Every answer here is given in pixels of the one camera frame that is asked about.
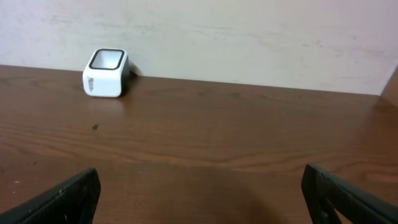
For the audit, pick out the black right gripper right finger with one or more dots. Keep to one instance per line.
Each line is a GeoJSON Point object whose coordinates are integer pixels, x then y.
{"type": "Point", "coordinates": [327, 195]}

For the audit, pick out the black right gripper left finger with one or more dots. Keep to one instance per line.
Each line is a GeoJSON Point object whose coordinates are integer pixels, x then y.
{"type": "Point", "coordinates": [72, 201]}

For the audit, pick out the white barcode scanner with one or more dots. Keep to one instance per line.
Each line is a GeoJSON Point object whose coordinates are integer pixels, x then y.
{"type": "Point", "coordinates": [106, 73]}

